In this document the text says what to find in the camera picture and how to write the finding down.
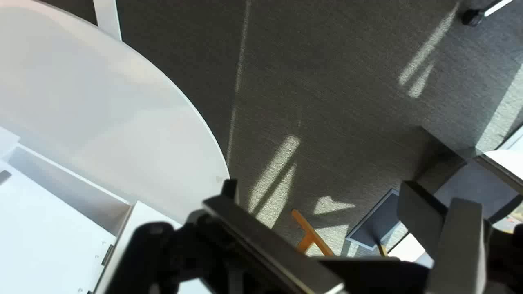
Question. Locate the black caster wheel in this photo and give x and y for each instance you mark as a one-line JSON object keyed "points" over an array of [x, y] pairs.
{"points": [[474, 16]]}

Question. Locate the white toy play kitchen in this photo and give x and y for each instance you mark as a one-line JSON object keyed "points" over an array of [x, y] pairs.
{"points": [[49, 235]]}

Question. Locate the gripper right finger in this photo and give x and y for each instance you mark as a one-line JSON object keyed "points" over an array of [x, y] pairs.
{"points": [[459, 251]]}

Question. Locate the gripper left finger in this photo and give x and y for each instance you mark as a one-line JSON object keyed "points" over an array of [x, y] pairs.
{"points": [[283, 262]]}

